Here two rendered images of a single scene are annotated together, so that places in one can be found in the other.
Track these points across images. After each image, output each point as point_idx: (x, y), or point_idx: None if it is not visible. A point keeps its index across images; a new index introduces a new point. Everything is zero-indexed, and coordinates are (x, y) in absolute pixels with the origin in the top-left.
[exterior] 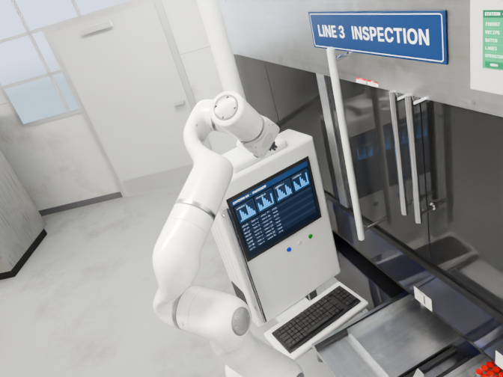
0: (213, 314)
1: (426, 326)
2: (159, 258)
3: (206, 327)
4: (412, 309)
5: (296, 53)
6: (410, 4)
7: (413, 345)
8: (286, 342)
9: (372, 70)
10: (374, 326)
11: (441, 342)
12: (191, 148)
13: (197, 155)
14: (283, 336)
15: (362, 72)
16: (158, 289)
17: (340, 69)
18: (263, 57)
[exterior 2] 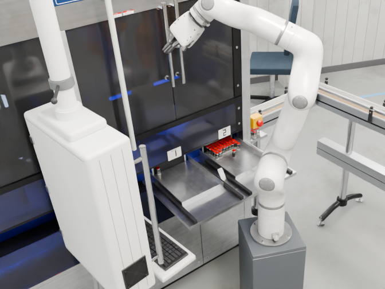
0: None
1: (178, 174)
2: (319, 39)
3: None
4: (162, 179)
5: (15, 25)
6: None
7: (193, 179)
8: (179, 254)
9: (128, 2)
10: (176, 195)
11: (191, 169)
12: (250, 7)
13: (255, 8)
14: (172, 257)
15: (117, 8)
16: (308, 81)
17: (91, 15)
18: None
